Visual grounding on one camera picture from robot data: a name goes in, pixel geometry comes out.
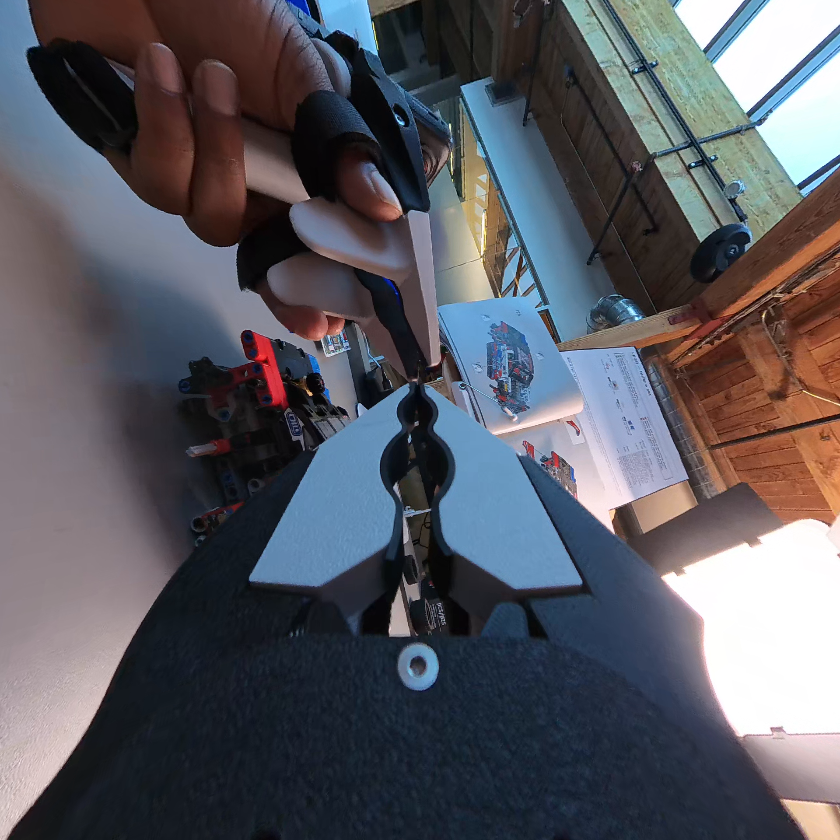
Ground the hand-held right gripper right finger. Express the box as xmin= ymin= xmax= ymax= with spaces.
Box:
xmin=423 ymin=386 xmax=584 ymax=635

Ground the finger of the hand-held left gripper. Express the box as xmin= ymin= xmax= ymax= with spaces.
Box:
xmin=264 ymin=252 xmax=429 ymax=383
xmin=287 ymin=197 xmax=442 ymax=370

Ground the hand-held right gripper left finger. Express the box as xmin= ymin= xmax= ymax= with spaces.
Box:
xmin=249 ymin=385 xmax=411 ymax=635

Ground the lego car model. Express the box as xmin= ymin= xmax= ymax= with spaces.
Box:
xmin=177 ymin=329 xmax=353 ymax=547

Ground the lego set box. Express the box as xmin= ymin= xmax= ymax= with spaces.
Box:
xmin=407 ymin=577 xmax=454 ymax=636

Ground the person's left hand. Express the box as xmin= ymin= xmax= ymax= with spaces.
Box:
xmin=28 ymin=0 xmax=404 ymax=342

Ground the white instruction booklet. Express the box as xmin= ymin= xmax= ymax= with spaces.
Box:
xmin=435 ymin=297 xmax=614 ymax=514

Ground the printed paper sheet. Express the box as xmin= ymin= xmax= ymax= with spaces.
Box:
xmin=560 ymin=346 xmax=690 ymax=511

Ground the black wheel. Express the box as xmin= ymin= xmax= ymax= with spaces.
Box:
xmin=689 ymin=223 xmax=754 ymax=285

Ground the skylight window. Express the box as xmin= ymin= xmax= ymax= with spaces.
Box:
xmin=672 ymin=0 xmax=840 ymax=191

